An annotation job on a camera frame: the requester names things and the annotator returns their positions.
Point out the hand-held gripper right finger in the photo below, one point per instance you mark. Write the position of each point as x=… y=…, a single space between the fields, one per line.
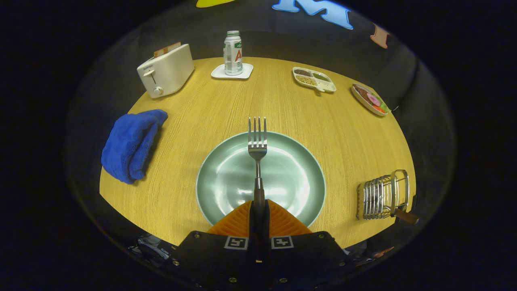
x=299 y=262

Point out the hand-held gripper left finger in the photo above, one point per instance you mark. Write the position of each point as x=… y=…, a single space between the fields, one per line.
x=218 y=262

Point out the pale green plate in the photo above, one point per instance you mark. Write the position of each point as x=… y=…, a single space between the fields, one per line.
x=226 y=178

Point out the blue towel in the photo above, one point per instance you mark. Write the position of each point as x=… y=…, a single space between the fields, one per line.
x=129 y=145

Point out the white plate of food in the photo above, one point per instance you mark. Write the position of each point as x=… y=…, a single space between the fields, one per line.
x=369 y=99

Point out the white divided bean dish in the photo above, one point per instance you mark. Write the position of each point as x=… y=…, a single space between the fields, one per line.
x=313 y=79

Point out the white square coaster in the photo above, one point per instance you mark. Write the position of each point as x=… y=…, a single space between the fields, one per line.
x=218 y=72

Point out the white toaster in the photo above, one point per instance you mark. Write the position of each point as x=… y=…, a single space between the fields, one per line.
x=169 y=72

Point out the white drink bottle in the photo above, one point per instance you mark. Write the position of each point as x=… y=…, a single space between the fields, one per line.
x=233 y=52

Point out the toasted bread slice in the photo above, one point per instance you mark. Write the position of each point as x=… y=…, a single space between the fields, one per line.
x=167 y=49

